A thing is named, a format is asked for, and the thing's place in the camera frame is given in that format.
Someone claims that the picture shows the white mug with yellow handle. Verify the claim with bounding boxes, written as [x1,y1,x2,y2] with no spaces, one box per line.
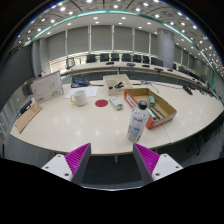
[69,89,89,108]

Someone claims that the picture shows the black desk telephone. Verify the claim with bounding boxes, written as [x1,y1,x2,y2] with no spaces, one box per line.
[70,77,91,89]

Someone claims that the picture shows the long curved conference desk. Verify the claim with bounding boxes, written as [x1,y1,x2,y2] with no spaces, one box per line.
[66,60,218,98]

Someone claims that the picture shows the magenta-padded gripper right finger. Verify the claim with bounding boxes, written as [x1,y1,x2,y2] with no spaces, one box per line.
[132,142,184,185]

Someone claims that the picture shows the white paper sheet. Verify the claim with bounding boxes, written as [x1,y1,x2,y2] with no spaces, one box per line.
[63,85,100,100]

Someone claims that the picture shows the flat brown cardboard piece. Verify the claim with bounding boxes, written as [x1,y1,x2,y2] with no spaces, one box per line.
[14,104,44,134]

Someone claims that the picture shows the black table microphone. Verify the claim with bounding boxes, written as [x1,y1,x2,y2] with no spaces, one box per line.
[182,84,194,96]

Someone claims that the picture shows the black marker pen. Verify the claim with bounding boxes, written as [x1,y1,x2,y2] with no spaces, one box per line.
[151,105,166,120]

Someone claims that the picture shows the thin grey cable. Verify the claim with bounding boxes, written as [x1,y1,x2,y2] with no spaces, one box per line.
[139,79,161,94]

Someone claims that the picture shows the white remote control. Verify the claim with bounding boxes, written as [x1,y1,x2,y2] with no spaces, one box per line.
[108,95,124,111]

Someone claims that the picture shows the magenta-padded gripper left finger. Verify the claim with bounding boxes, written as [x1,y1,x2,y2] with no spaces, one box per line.
[41,142,92,185]

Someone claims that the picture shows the flat round red coaster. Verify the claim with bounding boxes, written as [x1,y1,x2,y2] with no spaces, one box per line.
[94,98,109,108]

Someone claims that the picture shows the black marker with white label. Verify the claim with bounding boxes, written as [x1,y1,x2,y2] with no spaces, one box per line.
[147,106,160,121]

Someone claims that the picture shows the beige compartment organizer box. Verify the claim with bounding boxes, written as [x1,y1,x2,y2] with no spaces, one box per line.
[102,73,134,97]

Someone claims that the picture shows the open cardboard box red side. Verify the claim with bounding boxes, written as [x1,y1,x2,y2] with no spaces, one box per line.
[124,87,178,131]

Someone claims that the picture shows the row of black office chairs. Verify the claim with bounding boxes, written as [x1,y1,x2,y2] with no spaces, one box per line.
[85,52,164,67]

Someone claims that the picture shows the recessed ceiling lights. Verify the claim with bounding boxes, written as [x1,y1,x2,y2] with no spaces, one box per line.
[16,0,224,78]

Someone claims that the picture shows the clear plastic water bottle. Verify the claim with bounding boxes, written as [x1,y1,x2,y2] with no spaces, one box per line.
[127,100,151,143]

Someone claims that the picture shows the white printed cardboard box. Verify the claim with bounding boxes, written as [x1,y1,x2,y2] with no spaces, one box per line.
[30,70,65,105]

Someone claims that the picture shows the green whiteboard eraser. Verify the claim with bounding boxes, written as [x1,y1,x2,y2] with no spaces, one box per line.
[147,95,157,108]

